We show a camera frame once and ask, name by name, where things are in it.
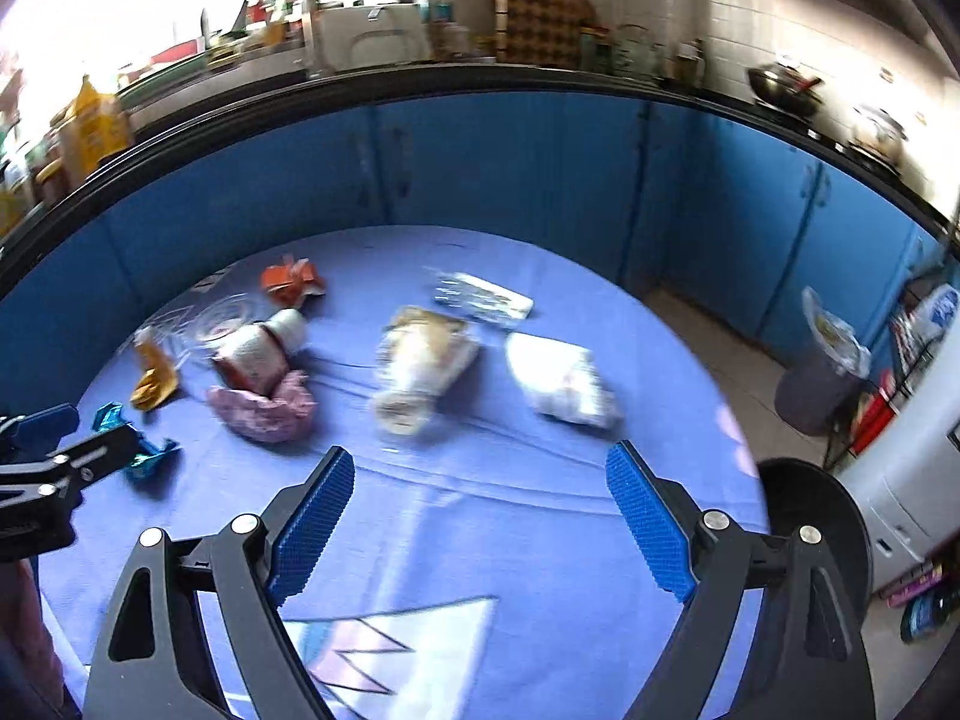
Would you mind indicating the dark teal bottle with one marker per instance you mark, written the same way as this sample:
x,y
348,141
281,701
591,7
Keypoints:
x,y
926,613

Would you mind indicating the pink crumpled wrapper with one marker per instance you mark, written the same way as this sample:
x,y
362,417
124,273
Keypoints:
x,y
262,409

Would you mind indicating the white countertop appliance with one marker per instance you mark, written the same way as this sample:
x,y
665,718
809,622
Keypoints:
x,y
367,34

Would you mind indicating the brown bottle with white cap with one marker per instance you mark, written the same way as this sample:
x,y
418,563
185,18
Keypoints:
x,y
251,352

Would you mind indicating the white plastic bag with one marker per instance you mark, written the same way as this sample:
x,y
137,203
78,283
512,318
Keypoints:
x,y
939,311

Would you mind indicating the blue foil wrapper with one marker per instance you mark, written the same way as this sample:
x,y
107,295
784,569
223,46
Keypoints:
x,y
154,457

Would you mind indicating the silver blister pack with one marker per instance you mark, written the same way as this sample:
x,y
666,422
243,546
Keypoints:
x,y
484,298

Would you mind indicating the white crumpled packet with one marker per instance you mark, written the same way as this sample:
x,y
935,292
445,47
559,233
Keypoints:
x,y
562,379

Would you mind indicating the yellow bag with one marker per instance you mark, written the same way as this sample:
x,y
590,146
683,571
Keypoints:
x,y
90,127

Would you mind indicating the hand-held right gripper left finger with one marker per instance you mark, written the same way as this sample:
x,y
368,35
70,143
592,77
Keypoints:
x,y
315,525

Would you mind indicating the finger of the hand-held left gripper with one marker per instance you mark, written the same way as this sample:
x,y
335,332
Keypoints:
x,y
45,424
97,454

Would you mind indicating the brown checkered box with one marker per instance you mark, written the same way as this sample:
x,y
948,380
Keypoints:
x,y
540,4

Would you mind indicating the white jar lid red label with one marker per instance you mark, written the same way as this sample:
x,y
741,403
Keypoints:
x,y
221,332

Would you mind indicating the red bag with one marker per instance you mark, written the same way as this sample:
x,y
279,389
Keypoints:
x,y
874,420

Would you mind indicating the orange crumpled carton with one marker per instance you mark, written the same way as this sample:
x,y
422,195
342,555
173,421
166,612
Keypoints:
x,y
289,281

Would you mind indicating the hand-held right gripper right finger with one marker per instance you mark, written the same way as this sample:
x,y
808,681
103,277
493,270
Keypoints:
x,y
649,532

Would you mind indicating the beige snack bag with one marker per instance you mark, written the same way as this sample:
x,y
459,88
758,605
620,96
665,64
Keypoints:
x,y
420,367

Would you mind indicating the yellow crumpled wrapper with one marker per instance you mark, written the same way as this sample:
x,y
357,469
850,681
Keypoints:
x,y
154,386

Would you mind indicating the blue printed tablecloth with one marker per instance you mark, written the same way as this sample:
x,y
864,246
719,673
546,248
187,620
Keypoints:
x,y
487,487

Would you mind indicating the black wok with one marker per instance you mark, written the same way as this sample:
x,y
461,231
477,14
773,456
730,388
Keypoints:
x,y
784,86

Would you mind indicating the clear plastic bag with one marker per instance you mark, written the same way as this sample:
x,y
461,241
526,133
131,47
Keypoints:
x,y
810,397

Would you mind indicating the clear glass jug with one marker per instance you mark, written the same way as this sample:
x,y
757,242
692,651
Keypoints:
x,y
637,49

